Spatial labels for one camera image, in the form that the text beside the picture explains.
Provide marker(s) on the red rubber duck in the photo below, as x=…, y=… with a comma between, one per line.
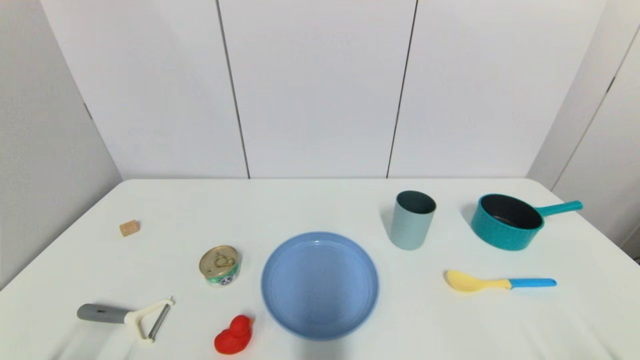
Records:
x=233, y=337

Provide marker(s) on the pale teal cup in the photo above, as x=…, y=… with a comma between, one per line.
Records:
x=410, y=227

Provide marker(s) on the blue round plate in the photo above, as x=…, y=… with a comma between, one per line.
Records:
x=320, y=287

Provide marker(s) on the small tin can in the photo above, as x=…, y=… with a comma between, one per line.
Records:
x=220, y=262

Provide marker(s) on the small wooden cork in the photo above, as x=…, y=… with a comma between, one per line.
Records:
x=129, y=228

